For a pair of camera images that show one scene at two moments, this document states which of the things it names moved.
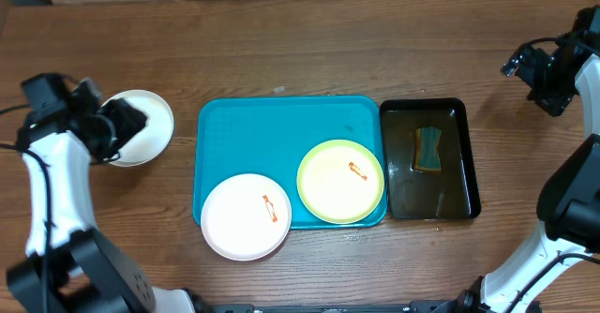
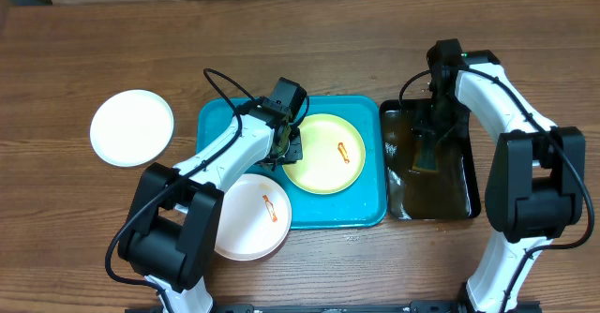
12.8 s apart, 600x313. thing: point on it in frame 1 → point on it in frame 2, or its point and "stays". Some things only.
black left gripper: (129, 121) → (295, 155)
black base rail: (250, 307) stays
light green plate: (340, 182) → (333, 155)
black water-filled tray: (448, 193) stays
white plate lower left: (246, 216) stays
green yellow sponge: (427, 149) stays
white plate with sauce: (155, 138) stays
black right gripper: (536, 63) → (460, 139)
